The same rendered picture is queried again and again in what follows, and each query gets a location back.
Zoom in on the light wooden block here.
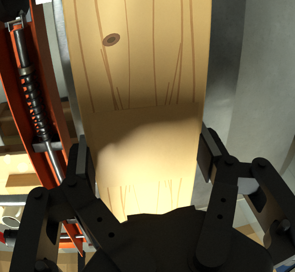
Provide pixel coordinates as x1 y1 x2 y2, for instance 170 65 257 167
5 173 43 189

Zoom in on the dark spring latch rod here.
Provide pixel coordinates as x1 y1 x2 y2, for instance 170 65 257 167
4 11 67 185

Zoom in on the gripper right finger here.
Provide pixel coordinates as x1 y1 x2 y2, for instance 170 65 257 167
195 122 295 269

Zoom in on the orange folding support frame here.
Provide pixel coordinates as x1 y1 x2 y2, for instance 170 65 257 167
0 0 90 258

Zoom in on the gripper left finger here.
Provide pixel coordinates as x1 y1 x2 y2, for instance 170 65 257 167
9 135 123 272

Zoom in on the light wooden test board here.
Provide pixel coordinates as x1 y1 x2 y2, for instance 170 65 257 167
59 0 213 224

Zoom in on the white pipe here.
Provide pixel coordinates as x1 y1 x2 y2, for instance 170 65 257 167
0 207 23 230

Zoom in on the grey metal tube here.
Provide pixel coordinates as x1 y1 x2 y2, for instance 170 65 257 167
0 194 29 206

